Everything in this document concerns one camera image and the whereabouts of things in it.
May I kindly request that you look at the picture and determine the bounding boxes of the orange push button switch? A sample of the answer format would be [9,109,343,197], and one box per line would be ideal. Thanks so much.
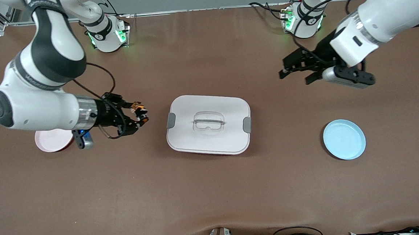
[130,102,149,123]

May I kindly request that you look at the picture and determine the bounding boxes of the white lidded storage box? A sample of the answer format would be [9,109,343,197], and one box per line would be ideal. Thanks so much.
[164,91,253,159]

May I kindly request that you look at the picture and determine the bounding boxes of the pink round plate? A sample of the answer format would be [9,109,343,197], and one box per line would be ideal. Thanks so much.
[34,128,76,154]

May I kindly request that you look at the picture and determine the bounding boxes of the light blue round plate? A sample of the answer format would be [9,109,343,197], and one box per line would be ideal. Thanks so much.
[322,118,367,162]

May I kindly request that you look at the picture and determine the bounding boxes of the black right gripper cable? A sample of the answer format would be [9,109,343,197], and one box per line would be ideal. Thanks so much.
[70,61,124,141]

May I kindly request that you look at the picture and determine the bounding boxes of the black left arm base cables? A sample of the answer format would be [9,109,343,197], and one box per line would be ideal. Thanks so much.
[249,0,291,23]

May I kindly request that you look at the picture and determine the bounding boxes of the black right arm base cable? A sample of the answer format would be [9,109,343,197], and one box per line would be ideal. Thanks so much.
[97,0,131,20]

